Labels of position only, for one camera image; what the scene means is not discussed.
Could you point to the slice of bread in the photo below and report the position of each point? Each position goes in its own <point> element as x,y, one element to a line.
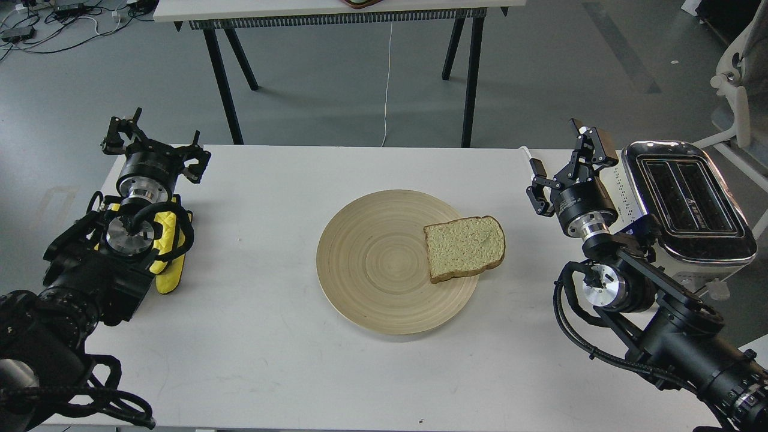
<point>464,247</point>

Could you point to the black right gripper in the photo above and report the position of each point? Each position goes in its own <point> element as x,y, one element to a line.
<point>578,197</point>

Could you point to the yellow cloth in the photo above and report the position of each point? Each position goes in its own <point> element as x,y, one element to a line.
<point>156,242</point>

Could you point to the white office chair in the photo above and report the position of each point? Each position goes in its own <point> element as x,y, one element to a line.
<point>740,79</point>

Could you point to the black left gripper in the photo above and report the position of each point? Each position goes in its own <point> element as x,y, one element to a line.
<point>152,166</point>

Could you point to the white chrome toaster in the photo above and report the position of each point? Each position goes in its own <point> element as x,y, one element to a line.
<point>704,237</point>

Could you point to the brown object on background table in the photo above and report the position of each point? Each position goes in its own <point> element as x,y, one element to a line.
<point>360,4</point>

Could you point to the round bamboo plate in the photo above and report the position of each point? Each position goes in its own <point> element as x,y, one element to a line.
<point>372,263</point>

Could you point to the white background table black legs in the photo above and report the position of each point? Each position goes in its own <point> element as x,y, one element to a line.
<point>228,16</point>

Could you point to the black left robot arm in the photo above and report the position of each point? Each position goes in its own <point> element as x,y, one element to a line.
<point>100,270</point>

